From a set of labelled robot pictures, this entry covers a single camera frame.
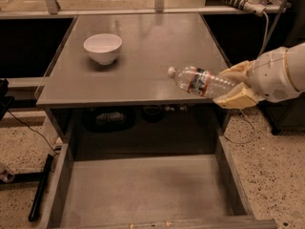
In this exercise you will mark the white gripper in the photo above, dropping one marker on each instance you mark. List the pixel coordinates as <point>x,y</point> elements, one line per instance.
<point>269,76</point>

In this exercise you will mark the clear plastic water bottle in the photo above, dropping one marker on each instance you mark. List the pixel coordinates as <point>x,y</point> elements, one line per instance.
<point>200,82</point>

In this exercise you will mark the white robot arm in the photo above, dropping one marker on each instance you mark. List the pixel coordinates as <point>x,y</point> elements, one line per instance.
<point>274,76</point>

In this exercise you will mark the grey cabinet with flat top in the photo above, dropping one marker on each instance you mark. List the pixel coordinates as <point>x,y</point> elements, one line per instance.
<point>137,78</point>

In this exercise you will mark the open grey top drawer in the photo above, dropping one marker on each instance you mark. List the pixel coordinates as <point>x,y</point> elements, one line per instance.
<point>92,190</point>

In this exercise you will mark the white power strip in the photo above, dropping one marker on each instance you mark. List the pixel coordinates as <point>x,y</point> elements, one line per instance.
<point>251,6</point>

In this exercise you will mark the dark round container inside cabinet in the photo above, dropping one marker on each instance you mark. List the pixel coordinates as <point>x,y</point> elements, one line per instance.
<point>153,113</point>

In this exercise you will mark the white ceramic bowl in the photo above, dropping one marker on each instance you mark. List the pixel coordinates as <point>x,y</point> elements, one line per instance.
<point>103,48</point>

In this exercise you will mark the black tray inside cabinet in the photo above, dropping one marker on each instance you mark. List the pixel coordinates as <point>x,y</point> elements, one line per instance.
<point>108,119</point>

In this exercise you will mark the black bar on floor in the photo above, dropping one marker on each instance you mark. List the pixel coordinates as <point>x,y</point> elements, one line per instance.
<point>35,208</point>

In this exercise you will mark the black device at left edge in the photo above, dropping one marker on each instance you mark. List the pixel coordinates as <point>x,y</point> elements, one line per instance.
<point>5,101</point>

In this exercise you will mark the clear object at left floor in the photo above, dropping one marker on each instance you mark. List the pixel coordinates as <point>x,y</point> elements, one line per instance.
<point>6,173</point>

